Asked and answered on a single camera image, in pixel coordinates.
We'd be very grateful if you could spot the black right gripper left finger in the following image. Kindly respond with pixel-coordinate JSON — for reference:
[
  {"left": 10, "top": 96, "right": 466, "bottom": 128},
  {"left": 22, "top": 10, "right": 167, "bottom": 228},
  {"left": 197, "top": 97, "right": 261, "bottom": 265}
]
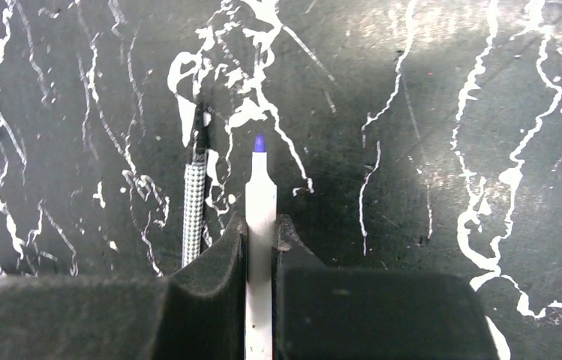
[{"left": 0, "top": 214, "right": 248, "bottom": 359}]

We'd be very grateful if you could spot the checkered black white pen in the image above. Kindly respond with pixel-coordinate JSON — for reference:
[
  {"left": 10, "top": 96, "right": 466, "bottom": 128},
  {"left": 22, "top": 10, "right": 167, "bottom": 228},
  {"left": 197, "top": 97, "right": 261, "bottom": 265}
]
[{"left": 182, "top": 102, "right": 209, "bottom": 268}]

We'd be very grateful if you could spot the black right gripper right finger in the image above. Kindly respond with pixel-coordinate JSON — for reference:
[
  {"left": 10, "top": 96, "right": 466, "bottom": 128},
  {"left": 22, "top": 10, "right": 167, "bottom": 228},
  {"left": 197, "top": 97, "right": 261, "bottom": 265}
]
[{"left": 273, "top": 214, "right": 497, "bottom": 359}]

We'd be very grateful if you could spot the purple white marker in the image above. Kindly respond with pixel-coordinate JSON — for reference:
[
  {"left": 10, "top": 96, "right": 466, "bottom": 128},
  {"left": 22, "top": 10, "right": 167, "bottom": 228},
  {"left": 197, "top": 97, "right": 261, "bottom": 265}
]
[{"left": 245, "top": 133, "right": 277, "bottom": 360}]

